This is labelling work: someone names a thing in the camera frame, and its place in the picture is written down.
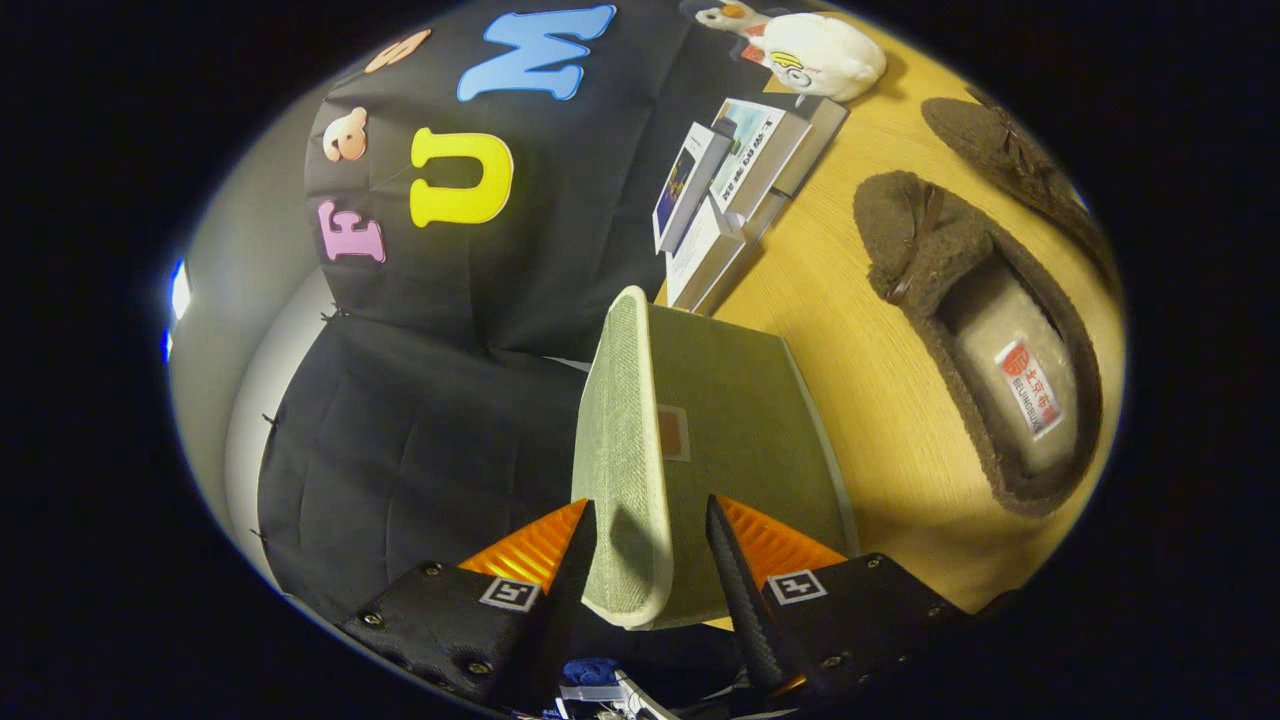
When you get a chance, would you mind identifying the book with blue photo cover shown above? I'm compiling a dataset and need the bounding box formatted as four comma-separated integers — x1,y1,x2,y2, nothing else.
652,122,733,256

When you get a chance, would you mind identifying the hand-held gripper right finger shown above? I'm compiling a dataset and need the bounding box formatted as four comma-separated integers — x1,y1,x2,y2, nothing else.
705,494,976,701

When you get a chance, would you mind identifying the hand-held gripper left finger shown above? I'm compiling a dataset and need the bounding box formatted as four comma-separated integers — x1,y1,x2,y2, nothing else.
340,498,599,716

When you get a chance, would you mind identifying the black book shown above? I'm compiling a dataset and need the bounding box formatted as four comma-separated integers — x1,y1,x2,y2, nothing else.
770,95,851,198

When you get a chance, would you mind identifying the brown fuzzy shoe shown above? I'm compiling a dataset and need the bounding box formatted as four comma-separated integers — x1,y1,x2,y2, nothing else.
852,170,1104,519
920,88,1121,291

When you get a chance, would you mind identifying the white book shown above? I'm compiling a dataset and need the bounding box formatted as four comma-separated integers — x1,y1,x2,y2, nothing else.
665,195,746,311

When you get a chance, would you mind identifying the green fabric storage box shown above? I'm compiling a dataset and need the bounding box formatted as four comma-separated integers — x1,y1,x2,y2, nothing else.
570,285,861,631

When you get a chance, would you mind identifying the white duck plush toy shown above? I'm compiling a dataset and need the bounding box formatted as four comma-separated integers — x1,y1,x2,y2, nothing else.
760,12,888,104

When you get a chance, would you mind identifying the book with pale blue cover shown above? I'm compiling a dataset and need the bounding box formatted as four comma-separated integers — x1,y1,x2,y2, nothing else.
708,97,813,221

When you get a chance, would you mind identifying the penguin plush toy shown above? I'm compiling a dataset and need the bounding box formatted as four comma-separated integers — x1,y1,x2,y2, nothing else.
680,0,776,41

